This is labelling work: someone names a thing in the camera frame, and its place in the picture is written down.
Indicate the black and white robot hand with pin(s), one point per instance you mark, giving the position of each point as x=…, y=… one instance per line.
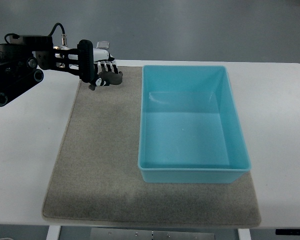
x=104, y=61

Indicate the brown toy hippo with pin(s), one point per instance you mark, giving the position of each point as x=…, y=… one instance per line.
x=106, y=78

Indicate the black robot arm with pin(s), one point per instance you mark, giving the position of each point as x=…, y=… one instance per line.
x=23, y=58

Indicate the blue plastic box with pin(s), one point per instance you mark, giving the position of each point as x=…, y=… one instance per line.
x=189, y=126

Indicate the grey felt mat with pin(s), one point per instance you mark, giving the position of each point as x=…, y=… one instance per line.
x=96, y=179

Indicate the grey metal crossbar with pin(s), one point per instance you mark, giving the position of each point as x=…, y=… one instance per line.
x=135, y=234

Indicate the white left table leg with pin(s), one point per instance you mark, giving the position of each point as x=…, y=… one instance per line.
x=53, y=232

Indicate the white table leg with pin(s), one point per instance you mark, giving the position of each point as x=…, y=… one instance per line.
x=53, y=232
x=244, y=234

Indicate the white right table leg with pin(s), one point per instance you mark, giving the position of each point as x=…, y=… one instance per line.
x=244, y=234

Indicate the black table control panel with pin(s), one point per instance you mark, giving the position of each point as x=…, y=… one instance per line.
x=287, y=232

